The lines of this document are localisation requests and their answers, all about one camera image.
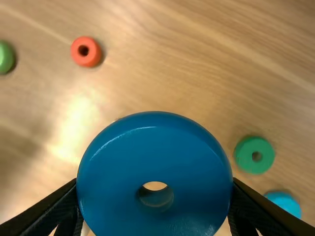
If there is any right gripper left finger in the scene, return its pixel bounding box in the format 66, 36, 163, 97
0, 177, 86, 236

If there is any light green ring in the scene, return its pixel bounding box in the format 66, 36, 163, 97
0, 40, 16, 75

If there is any dark blue ring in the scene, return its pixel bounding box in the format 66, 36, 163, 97
75, 111, 234, 236

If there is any orange ring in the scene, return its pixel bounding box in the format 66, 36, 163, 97
70, 36, 102, 68

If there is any light blue ring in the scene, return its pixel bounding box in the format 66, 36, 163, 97
263, 191, 303, 221

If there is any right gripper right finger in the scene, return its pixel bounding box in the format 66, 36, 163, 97
227, 177, 315, 236

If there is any dark green ring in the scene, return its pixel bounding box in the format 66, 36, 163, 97
233, 136, 276, 175

